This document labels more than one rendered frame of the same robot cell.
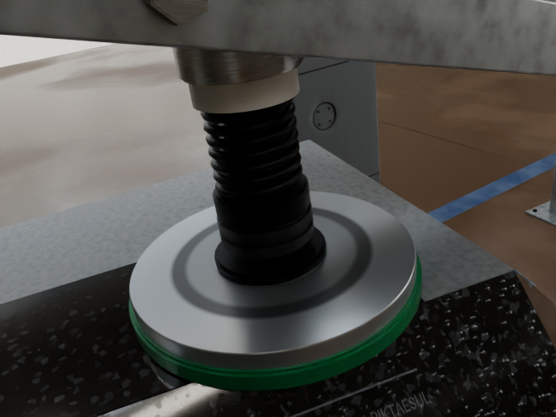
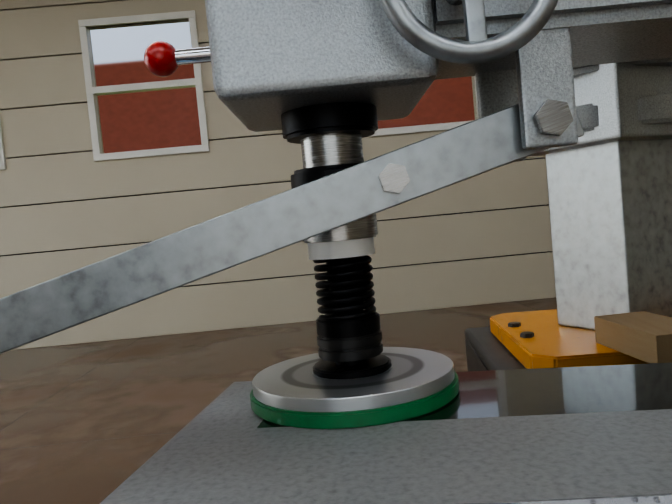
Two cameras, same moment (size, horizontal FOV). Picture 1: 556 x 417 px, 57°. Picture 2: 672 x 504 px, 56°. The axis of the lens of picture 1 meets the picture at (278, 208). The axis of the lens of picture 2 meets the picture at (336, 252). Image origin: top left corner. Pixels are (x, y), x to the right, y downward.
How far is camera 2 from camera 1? 0.97 m
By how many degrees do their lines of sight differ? 140
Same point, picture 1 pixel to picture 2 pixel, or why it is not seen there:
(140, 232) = (436, 441)
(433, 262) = not seen: hidden behind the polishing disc
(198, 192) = (338, 472)
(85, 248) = (502, 439)
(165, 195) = (383, 480)
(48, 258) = (546, 438)
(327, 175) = (190, 453)
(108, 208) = (472, 481)
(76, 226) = (520, 466)
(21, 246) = (594, 458)
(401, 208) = (210, 413)
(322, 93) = not seen: outside the picture
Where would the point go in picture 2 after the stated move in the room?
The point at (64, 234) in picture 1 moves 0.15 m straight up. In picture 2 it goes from (535, 459) to (519, 254)
